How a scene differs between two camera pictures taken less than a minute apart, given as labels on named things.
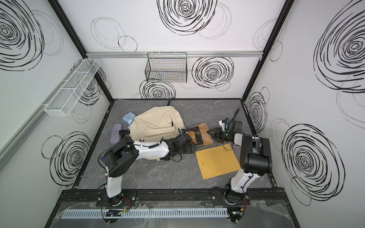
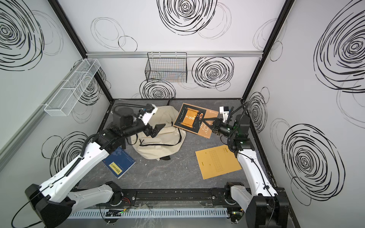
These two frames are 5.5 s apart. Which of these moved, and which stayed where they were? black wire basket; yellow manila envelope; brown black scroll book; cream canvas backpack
Moved: brown black scroll book
Stayed: black wire basket; yellow manila envelope; cream canvas backpack
